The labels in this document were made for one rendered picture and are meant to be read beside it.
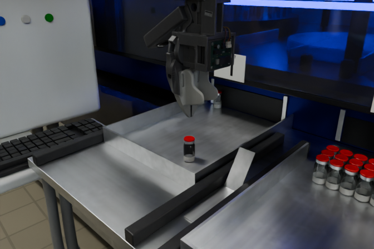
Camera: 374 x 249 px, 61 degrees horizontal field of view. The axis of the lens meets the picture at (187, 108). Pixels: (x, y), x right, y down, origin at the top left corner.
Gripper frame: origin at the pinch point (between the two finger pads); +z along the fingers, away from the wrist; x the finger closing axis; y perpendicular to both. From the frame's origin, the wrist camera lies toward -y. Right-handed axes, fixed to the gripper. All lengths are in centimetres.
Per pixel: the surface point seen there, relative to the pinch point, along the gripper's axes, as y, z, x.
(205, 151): 0.8, 10.2, 4.7
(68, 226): -62, 64, 1
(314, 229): 25.6, 10.2, -2.1
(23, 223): -121, 98, 2
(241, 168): 12.3, 7.2, -0.1
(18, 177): -30.8, 18.4, -20.6
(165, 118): -17.6, 10.1, 11.0
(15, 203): -143, 98, 6
